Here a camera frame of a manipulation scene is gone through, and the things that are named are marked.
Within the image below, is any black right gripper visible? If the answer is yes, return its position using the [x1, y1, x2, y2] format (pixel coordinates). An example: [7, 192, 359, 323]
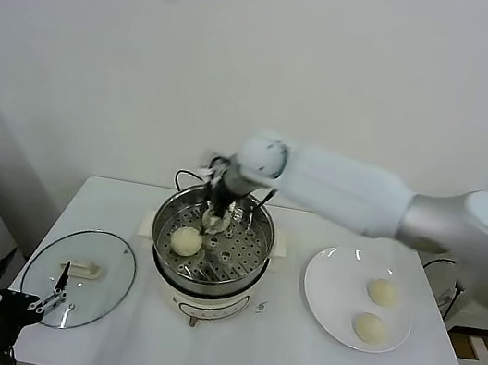
[198, 180, 239, 241]

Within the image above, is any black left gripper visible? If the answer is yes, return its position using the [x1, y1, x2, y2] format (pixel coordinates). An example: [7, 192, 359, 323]
[0, 249, 73, 349]

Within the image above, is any white steamed baozi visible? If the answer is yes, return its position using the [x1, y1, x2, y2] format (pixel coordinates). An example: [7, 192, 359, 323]
[201, 211, 231, 237]
[166, 223, 206, 261]
[348, 309, 393, 347]
[363, 276, 401, 310]

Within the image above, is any round glass pot lid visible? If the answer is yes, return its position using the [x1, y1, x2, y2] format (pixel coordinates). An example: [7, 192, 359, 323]
[14, 218, 143, 341]

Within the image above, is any stainless steel steamer basket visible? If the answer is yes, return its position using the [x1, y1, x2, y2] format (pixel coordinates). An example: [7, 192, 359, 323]
[141, 173, 281, 304]

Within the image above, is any cream electric cooker base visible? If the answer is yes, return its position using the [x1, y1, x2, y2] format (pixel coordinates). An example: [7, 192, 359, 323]
[122, 205, 289, 342]

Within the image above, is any white round plate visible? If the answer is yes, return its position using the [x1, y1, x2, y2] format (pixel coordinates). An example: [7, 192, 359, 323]
[291, 241, 423, 359]

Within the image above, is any white power plug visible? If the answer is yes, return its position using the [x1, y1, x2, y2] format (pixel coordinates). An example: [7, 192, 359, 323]
[437, 287, 455, 308]

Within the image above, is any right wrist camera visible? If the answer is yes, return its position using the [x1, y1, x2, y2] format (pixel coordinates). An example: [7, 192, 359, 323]
[197, 150, 232, 186]

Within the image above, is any black cooker power cord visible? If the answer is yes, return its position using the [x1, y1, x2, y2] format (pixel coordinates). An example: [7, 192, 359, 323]
[171, 168, 209, 196]

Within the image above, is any black cable with adapter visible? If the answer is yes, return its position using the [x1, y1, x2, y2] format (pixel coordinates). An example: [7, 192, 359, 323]
[413, 254, 470, 322]

